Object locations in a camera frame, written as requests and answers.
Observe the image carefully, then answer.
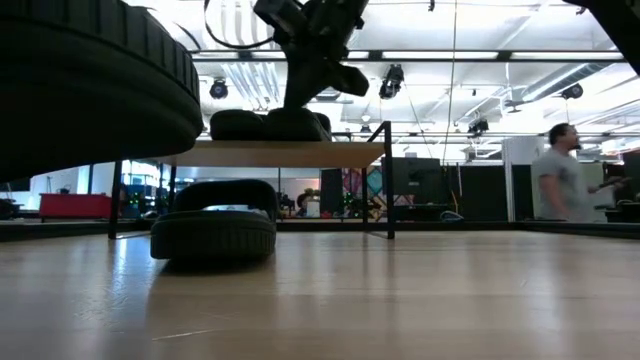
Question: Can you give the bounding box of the black ceiling spotlight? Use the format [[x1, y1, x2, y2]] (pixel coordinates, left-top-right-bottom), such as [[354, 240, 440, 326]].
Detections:
[[467, 117, 491, 137], [560, 82, 585, 101], [209, 78, 230, 101], [377, 63, 406, 101]]

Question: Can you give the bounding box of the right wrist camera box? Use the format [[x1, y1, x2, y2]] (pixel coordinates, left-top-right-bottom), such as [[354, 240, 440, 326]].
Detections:
[[252, 0, 307, 37]]

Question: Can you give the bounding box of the black rubber slide sandal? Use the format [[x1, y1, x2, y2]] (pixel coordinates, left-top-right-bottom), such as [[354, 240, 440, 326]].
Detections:
[[149, 178, 278, 261], [262, 107, 333, 143], [209, 109, 269, 142], [0, 0, 204, 184]]

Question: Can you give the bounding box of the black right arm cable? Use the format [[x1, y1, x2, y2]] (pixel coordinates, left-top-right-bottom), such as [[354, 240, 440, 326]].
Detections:
[[203, 0, 281, 51]]

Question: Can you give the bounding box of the white pillar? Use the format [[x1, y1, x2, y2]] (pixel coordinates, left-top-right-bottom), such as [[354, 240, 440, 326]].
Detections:
[[501, 136, 547, 223]]

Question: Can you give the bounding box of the red cabinet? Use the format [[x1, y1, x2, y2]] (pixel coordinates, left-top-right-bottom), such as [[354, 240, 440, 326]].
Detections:
[[38, 193, 114, 220]]

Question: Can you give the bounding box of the black box monitor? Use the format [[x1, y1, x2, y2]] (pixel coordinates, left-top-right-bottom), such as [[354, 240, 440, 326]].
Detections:
[[392, 157, 444, 207]]

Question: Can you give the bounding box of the person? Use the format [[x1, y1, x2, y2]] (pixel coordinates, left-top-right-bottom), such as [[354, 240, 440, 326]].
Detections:
[[531, 122, 632, 224]]

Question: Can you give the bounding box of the gray curtain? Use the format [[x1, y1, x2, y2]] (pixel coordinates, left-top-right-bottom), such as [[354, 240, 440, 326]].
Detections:
[[574, 161, 607, 223]]

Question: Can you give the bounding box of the black metal rig frame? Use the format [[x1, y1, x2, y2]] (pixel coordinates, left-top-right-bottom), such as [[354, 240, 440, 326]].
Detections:
[[0, 218, 640, 240]]

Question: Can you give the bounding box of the ceiling truss bar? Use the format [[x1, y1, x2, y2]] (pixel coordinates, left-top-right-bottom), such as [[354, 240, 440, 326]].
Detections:
[[189, 48, 626, 64]]

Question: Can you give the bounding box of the wooden shelf black metal frame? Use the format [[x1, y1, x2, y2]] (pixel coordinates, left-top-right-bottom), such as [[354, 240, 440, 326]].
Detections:
[[107, 119, 396, 240]]

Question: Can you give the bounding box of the black partition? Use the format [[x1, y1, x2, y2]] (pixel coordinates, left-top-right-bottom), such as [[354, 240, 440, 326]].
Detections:
[[458, 164, 507, 223]]

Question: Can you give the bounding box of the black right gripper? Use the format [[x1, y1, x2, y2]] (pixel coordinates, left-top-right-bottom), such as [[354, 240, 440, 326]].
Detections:
[[284, 17, 370, 110]]

